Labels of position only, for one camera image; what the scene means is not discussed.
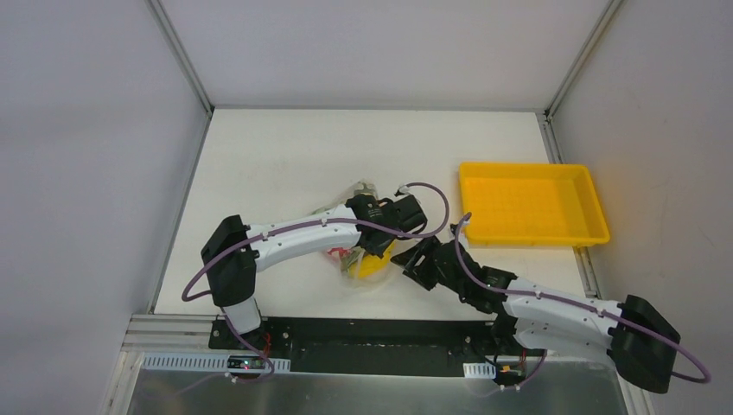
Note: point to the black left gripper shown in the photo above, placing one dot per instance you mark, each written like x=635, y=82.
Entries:
x=377, y=243

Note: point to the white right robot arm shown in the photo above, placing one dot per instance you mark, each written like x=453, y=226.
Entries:
x=630, y=336

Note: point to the clear zip top bag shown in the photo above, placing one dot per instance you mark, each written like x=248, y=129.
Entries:
x=347, y=273

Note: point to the red fake food ball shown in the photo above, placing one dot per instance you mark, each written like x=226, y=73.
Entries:
x=341, y=255

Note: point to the yellow plastic tray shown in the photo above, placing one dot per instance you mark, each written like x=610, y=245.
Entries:
x=531, y=204

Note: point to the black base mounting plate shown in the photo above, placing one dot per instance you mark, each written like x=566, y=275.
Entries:
x=423, y=348

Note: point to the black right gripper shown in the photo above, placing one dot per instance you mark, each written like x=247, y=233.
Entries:
x=428, y=261

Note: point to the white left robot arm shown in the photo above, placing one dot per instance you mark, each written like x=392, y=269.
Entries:
x=236, y=252

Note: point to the aluminium frame rail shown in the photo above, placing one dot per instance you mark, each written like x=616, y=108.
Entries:
x=205, y=111

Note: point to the yellow fake corn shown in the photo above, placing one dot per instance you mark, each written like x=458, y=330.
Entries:
x=369, y=264

